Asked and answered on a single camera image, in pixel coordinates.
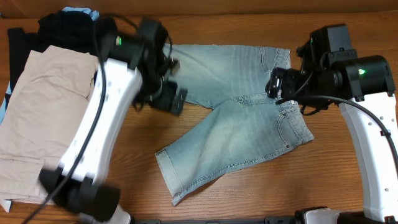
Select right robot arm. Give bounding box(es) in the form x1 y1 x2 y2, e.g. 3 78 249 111
266 55 397 223

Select black garment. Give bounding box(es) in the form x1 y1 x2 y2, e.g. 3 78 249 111
7 11 117 90

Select beige folded shorts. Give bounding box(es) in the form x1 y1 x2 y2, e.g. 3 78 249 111
1 46 98 201

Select light blue garment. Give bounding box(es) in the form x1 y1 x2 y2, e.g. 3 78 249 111
1 7 99 208

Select light blue denim shorts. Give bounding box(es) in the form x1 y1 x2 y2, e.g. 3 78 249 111
155 45 313 204

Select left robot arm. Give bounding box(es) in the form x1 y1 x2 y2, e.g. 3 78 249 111
39 18 187 223

